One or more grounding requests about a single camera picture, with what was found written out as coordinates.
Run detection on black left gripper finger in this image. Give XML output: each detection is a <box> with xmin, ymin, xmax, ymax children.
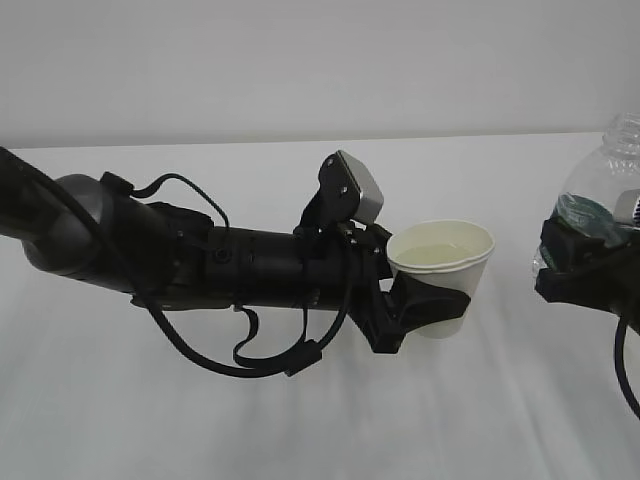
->
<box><xmin>388</xmin><ymin>275</ymin><xmax>471</xmax><ymax>336</ymax></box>

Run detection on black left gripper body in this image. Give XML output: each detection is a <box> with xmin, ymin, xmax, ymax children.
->
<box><xmin>294</xmin><ymin>221</ymin><xmax>403</xmax><ymax>354</ymax></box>

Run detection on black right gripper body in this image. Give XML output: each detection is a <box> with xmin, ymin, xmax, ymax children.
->
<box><xmin>535</xmin><ymin>246</ymin><xmax>639</xmax><ymax>333</ymax></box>

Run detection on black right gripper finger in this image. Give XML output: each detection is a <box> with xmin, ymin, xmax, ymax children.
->
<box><xmin>539</xmin><ymin>217</ymin><xmax>619</xmax><ymax>273</ymax></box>

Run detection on clear water bottle green label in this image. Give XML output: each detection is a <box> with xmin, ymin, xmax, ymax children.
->
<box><xmin>532</xmin><ymin>113</ymin><xmax>639</xmax><ymax>275</ymax></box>

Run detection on white paper cup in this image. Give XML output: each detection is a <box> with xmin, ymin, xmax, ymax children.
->
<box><xmin>386</xmin><ymin>218</ymin><xmax>496</xmax><ymax>342</ymax></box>

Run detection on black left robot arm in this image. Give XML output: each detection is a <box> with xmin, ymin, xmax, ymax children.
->
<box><xmin>1</xmin><ymin>150</ymin><xmax>470</xmax><ymax>354</ymax></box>

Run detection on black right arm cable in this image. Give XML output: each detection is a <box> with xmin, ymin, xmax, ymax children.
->
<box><xmin>614</xmin><ymin>312</ymin><xmax>640</xmax><ymax>419</ymax></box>

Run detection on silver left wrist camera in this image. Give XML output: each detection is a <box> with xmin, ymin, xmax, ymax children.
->
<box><xmin>300</xmin><ymin>150</ymin><xmax>384</xmax><ymax>230</ymax></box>

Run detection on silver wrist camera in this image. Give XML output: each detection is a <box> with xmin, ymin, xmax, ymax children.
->
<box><xmin>300</xmin><ymin>150</ymin><xmax>384</xmax><ymax>230</ymax></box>
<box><xmin>613</xmin><ymin>189</ymin><xmax>640</xmax><ymax>228</ymax></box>

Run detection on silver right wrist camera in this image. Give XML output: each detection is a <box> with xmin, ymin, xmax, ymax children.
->
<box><xmin>613</xmin><ymin>189</ymin><xmax>640</xmax><ymax>228</ymax></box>

